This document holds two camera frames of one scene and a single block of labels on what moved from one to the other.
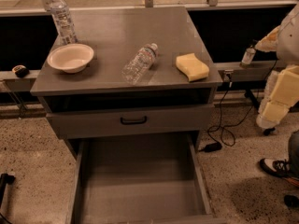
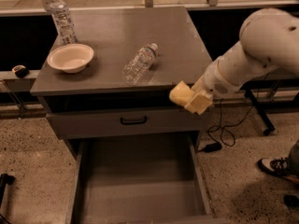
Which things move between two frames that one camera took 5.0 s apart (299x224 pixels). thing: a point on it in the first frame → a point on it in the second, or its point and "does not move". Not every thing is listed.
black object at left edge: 5,180 does not move
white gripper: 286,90 → 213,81
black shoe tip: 291,201 does not move
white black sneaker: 279,169 does not move
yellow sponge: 193,68 → 181,93
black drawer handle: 133,122 does not move
